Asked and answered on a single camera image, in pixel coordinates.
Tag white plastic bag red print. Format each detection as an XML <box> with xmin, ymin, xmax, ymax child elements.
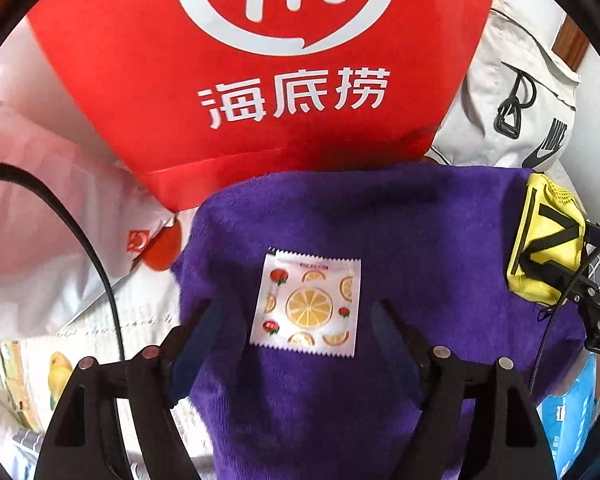
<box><xmin>0</xmin><ymin>17</ymin><xmax>181</xmax><ymax>341</ymax></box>

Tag brown wooden board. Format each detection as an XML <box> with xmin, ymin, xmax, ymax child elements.
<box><xmin>554</xmin><ymin>14</ymin><xmax>590</xmax><ymax>82</ymax></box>

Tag thick black cable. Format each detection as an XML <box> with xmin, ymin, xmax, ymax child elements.
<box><xmin>0</xmin><ymin>160</ymin><xmax>128</xmax><ymax>366</ymax></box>

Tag thin black cable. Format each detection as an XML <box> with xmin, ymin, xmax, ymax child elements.
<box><xmin>527</xmin><ymin>240</ymin><xmax>593</xmax><ymax>406</ymax></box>

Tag grey grid pattern blanket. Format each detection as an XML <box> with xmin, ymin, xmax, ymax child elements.
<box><xmin>7</xmin><ymin>427</ymin><xmax>48</xmax><ymax>480</ymax></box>

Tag blue box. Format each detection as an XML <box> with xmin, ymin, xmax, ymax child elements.
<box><xmin>537</xmin><ymin>355</ymin><xmax>600</xmax><ymax>480</ymax></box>

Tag fruit print sachet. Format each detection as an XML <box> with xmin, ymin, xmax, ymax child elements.
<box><xmin>250</xmin><ymin>249</ymin><xmax>362</xmax><ymax>359</ymax></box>

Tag purple towel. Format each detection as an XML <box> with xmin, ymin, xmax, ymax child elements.
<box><xmin>170</xmin><ymin>164</ymin><xmax>588</xmax><ymax>480</ymax></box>

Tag yellow pouch black straps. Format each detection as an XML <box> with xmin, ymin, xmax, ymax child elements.
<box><xmin>505</xmin><ymin>174</ymin><xmax>587</xmax><ymax>307</ymax></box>

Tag grey backpack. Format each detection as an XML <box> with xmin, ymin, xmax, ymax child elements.
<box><xmin>427</xmin><ymin>0</ymin><xmax>581</xmax><ymax>176</ymax></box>

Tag red paper bag white logo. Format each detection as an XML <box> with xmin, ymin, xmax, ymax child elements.
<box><xmin>27</xmin><ymin>0</ymin><xmax>501</xmax><ymax>213</ymax></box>

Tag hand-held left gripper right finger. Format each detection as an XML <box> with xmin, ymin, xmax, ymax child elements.
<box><xmin>372</xmin><ymin>299</ymin><xmax>566</xmax><ymax>480</ymax></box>

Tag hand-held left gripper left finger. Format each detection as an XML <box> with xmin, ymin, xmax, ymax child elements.
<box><xmin>34</xmin><ymin>299</ymin><xmax>226</xmax><ymax>480</ymax></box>

